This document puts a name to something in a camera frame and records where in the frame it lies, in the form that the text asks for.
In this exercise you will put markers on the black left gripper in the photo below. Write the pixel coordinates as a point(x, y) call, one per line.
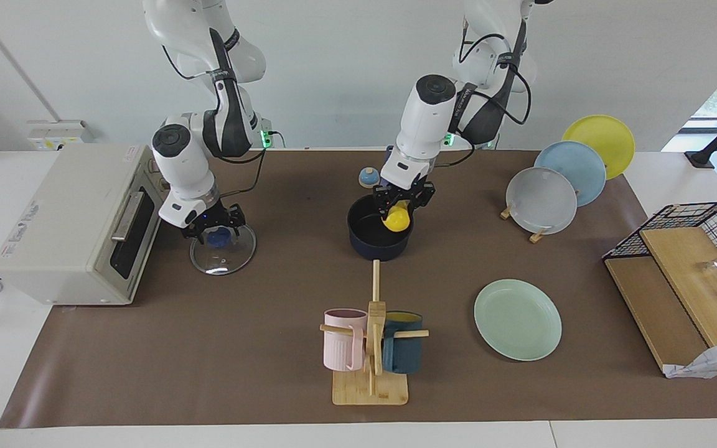
point(403, 190)

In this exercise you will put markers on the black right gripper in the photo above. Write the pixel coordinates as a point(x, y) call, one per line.
point(209, 219)

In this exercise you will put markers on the yellow potato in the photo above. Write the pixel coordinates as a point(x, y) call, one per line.
point(398, 219)

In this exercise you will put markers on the glass lid with blue knob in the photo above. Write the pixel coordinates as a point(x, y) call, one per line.
point(234, 255)

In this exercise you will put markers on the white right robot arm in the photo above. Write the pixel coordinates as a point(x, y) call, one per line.
point(178, 155)

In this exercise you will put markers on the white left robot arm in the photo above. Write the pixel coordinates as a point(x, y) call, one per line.
point(427, 124)

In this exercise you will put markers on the dark blue pot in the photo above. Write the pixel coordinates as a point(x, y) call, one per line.
point(377, 249)

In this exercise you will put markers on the wooden plate rack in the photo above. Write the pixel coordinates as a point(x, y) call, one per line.
point(505, 214)

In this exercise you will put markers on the grey plate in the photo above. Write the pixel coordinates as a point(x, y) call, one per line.
point(542, 202)

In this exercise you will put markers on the green plate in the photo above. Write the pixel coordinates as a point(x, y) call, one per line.
point(517, 320)

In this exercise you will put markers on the light blue plate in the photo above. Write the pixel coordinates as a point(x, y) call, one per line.
point(576, 165)

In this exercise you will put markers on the yellow plate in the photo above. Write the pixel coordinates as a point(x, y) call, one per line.
point(601, 137)

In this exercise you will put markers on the small blue wooden bell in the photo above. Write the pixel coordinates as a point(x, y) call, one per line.
point(368, 180)

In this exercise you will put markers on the brown table mat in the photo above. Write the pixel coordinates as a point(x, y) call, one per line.
point(240, 348)

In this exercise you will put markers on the dark teal mug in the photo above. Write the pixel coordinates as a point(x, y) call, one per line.
point(405, 358)

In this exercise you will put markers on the beige toaster oven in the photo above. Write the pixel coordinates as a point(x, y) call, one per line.
point(53, 230)

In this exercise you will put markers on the pink ribbed mug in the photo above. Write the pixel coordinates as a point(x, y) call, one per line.
point(340, 348)

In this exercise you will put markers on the white power strip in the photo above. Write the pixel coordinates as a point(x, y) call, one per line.
point(53, 140)

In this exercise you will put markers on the wooden mug tree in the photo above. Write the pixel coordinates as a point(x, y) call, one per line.
point(371, 389)

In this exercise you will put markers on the dark wooden shelf board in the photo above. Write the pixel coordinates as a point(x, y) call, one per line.
point(651, 305)

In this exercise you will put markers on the white checked cloth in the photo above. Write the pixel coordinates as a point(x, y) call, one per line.
point(713, 361)

